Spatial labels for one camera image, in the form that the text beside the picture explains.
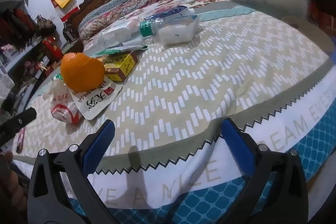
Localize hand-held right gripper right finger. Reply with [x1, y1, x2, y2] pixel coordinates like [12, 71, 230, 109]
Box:
[220, 118, 309, 224]

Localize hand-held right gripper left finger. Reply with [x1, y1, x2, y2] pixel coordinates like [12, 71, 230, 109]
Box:
[28, 120, 121, 224]

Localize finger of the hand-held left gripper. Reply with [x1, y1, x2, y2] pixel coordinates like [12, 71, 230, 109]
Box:
[0, 107, 37, 146]

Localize white printed pouch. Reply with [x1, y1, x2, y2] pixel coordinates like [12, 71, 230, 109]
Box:
[71, 80, 123, 121]

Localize red and white wrapper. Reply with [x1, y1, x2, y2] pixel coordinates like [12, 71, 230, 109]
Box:
[43, 78, 82, 125]

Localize orange fruit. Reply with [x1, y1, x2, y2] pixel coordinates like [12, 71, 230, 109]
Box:
[60, 52, 106, 92]

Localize yellow cardboard box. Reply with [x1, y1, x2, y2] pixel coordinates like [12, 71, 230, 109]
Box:
[104, 51, 139, 83]

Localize clear plastic bottle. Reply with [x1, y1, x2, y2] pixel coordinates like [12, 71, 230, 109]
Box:
[92, 28, 132, 47]

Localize clear bottle with white label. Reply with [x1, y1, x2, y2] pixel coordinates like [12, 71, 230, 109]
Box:
[131, 17, 168, 42]

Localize clear bottle with blue label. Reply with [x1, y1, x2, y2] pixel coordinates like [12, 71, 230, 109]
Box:
[143, 5, 197, 24]

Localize person's left hand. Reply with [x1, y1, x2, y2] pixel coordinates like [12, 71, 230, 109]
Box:
[0, 152, 28, 214]

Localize pink flat object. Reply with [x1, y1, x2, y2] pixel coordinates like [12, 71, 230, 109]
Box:
[16, 128, 25, 153]

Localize beige zigzag blanket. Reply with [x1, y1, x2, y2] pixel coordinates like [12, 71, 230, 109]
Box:
[13, 1, 336, 224]

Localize red gift box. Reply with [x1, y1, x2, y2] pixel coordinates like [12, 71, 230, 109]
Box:
[42, 36, 61, 59]

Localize hanging clothes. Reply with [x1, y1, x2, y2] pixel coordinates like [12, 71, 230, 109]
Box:
[0, 0, 57, 46]

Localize carved wooden headboard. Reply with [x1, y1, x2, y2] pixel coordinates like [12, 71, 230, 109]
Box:
[64, 0, 153, 38]

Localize floral patchwork quilt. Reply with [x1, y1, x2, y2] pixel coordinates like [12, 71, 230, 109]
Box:
[78, 0, 184, 39]

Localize orange red shopping bag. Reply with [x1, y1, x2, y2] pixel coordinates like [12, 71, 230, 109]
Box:
[308, 1, 334, 35]

